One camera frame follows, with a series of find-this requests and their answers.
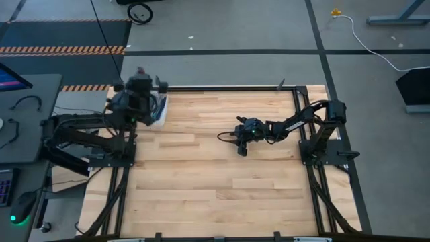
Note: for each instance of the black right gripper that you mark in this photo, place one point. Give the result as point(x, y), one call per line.
point(252, 131)

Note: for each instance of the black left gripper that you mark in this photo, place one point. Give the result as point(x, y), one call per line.
point(139, 90)

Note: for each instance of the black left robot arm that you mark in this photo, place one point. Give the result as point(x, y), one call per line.
point(84, 139)

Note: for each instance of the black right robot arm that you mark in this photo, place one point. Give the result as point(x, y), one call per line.
point(295, 125)

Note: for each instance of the white plastic bin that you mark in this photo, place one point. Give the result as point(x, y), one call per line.
point(161, 123)

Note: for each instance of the black floor mat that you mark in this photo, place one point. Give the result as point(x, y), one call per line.
point(67, 33)

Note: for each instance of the dark grey desk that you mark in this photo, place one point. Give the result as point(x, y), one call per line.
point(40, 101)

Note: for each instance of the light wooden panel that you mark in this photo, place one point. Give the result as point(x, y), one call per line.
point(65, 179)

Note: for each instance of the computer monitor blue screen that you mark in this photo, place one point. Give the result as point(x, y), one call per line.
point(10, 80)

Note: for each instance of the yellow plug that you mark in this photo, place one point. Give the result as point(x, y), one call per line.
point(336, 12)

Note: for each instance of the black computer mouse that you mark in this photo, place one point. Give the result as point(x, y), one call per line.
point(23, 205)

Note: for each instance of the black keyboard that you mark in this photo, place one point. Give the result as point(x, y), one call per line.
point(5, 188)

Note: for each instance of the black caster wheel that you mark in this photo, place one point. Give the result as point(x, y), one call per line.
point(45, 227)

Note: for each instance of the black cabinet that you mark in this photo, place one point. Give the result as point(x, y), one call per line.
point(416, 87)

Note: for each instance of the grey metal table leg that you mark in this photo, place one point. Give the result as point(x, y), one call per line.
point(396, 21)

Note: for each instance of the black aluminium table frame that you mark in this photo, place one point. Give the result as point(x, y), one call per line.
point(235, 89)

